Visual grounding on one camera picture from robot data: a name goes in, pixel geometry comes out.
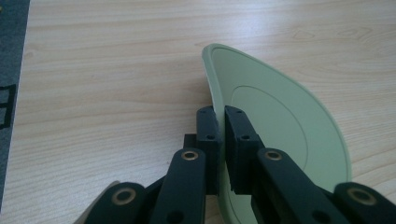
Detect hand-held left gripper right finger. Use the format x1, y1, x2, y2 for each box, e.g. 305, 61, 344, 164
224, 105, 266, 195

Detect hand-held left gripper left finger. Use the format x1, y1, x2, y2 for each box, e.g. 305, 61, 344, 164
183, 105, 224, 196

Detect green round plate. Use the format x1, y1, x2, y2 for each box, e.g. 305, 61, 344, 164
201, 43, 353, 224

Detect black metal frame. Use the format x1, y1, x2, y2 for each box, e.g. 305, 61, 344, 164
0, 83, 18, 131

